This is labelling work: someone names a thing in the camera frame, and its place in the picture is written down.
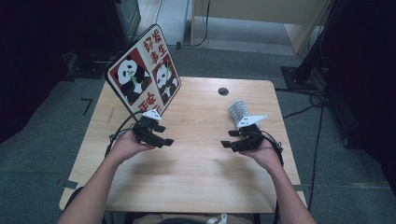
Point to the black flat stand base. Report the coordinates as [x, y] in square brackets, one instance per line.
[87, 70]

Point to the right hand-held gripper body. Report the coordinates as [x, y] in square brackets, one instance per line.
[252, 138]

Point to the black computer case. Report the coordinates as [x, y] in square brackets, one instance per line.
[123, 21]

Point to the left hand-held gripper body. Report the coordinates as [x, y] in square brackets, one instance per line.
[146, 129]

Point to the black metal stand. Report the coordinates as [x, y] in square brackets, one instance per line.
[306, 70]

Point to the person's right hand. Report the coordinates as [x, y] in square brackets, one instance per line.
[266, 157]

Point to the grey fluffy cloth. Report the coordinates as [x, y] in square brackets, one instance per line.
[238, 110]

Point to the light wooden cabinet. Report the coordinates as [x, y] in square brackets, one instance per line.
[249, 9]

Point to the black curtain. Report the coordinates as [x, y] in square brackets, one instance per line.
[367, 77]
[40, 46]

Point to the person's left hand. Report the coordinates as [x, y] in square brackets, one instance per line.
[126, 147]

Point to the person's dark clothing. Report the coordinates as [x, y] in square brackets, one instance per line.
[180, 221]

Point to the black chair armrest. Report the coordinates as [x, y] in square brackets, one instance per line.
[74, 193]

